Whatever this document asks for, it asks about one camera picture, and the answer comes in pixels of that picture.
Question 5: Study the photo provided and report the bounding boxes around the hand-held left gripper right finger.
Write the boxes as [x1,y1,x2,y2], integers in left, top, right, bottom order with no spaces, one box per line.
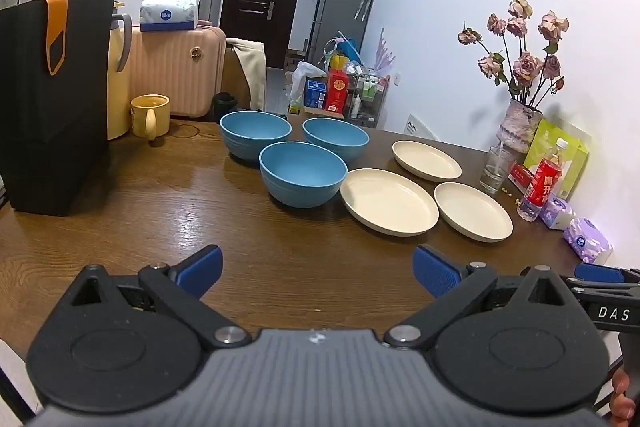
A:
[384,245,573,350]

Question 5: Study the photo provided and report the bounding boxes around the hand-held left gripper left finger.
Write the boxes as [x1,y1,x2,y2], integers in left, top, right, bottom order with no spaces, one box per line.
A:
[65,245,252,350]

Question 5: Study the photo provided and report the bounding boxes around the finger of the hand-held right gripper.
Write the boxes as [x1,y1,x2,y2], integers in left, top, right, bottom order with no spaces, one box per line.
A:
[574,262,640,284]
[559,276,640,301]

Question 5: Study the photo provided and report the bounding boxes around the cream plate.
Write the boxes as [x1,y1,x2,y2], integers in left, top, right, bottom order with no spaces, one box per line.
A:
[340,168,440,237]
[392,140,463,182]
[434,182,514,243]

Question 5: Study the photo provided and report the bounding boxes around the blue bowl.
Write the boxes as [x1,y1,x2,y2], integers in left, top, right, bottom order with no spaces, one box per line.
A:
[259,141,348,208]
[220,110,293,164]
[302,117,371,168]

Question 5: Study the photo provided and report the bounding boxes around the person's right hand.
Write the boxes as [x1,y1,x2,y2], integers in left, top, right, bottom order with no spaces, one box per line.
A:
[609,364,640,422]

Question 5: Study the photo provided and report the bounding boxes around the long purple tissue pack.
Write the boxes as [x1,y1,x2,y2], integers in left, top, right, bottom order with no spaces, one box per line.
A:
[563,217,614,264]

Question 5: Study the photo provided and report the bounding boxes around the small purple tissue pack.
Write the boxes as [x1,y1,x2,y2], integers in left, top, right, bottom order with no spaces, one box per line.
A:
[539,197,577,230]

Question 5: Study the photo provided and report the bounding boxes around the clear drinking glass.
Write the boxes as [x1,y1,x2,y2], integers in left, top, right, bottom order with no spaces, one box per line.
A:
[479,147,516,194]

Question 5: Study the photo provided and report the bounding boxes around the red label plastic bottle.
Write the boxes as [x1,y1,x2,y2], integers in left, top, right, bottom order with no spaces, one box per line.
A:
[516,138,571,223]

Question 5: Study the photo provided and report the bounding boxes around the small red box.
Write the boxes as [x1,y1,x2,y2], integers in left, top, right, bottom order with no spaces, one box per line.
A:
[509,163,536,195]

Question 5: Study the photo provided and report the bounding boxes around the white leaning board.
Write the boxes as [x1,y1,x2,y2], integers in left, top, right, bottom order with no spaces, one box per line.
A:
[402,113,441,140]

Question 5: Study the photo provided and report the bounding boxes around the green yellow snack box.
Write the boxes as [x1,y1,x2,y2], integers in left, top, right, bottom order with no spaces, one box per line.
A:
[522,119,590,202]

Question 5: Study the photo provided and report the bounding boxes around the black round container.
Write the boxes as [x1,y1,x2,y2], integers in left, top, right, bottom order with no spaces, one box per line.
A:
[213,92,238,124]

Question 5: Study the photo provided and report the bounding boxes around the pink textured vase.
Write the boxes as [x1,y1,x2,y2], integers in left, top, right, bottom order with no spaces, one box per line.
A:
[495,99,543,155]

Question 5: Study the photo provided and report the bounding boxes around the yellow mug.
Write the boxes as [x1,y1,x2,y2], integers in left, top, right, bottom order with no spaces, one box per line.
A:
[131,94,171,142]

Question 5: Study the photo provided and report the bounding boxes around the brown wooden chair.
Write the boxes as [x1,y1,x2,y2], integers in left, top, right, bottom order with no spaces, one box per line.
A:
[222,47,251,108]

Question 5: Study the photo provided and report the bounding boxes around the pink suitcase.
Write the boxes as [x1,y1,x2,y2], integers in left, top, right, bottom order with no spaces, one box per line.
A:
[122,24,227,118]

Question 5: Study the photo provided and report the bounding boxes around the black paper bag orange tag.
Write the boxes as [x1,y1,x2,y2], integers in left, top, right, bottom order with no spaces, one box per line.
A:
[0,0,117,214]

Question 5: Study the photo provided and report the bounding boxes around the tall red carton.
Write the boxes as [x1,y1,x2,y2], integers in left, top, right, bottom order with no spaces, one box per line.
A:
[325,68,351,114]

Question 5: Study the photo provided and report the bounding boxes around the blue carton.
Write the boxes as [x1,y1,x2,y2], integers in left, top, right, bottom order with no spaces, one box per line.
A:
[304,77,328,110]

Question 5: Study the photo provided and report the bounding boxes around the chair with beige cloth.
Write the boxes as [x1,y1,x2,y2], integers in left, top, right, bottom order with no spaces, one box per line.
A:
[226,38,268,112]

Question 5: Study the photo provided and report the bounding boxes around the white plastic bag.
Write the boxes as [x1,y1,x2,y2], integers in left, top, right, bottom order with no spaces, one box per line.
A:
[288,61,326,105]

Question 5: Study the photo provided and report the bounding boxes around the dried pink roses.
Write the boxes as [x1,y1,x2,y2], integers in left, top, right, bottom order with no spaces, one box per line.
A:
[457,0,571,108]

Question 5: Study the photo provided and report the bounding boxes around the purple feather decoration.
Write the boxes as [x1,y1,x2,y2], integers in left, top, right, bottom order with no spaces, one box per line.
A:
[375,27,398,75]

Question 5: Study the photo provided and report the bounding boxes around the dark brown door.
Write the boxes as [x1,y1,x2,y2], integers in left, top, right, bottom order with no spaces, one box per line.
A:
[220,0,308,70]

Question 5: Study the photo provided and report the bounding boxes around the teal bag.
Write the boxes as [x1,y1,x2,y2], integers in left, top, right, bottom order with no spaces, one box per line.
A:
[325,38,358,62]

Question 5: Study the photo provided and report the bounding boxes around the white blue tissue pack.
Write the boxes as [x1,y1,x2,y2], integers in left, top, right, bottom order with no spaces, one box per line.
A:
[139,0,201,32]

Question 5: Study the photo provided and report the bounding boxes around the grey refrigerator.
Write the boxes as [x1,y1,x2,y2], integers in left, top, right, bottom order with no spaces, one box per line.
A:
[306,0,383,68]

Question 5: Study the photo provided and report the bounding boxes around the wire storage rack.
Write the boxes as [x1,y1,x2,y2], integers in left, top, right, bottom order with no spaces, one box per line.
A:
[347,64,391,128]

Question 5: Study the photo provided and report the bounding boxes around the cream kettle grey handle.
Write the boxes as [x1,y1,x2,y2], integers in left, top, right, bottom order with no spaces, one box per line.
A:
[106,2,133,141]

